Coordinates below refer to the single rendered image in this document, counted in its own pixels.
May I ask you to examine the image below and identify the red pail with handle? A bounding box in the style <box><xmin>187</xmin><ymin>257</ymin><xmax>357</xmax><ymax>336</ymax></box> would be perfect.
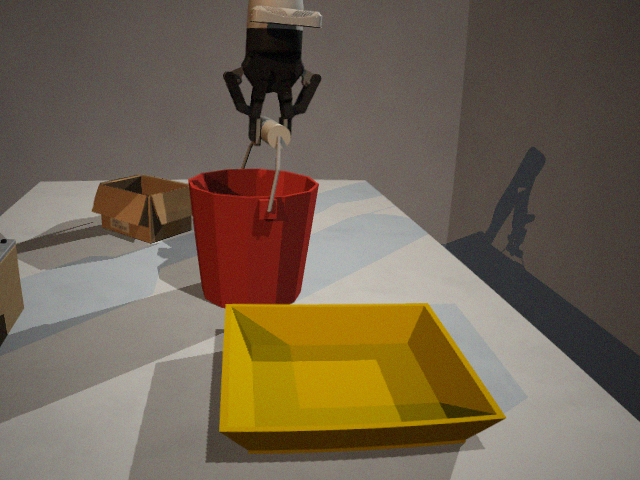
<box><xmin>188</xmin><ymin>116</ymin><xmax>319</xmax><ymax>308</ymax></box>

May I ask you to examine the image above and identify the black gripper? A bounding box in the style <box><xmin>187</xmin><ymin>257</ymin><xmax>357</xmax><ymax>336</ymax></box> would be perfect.
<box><xmin>223</xmin><ymin>28</ymin><xmax>321</xmax><ymax>146</ymax></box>

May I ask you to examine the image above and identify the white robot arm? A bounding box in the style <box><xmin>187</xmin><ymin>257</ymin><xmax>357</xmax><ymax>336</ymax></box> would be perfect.
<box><xmin>247</xmin><ymin>0</ymin><xmax>322</xmax><ymax>31</ymax></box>

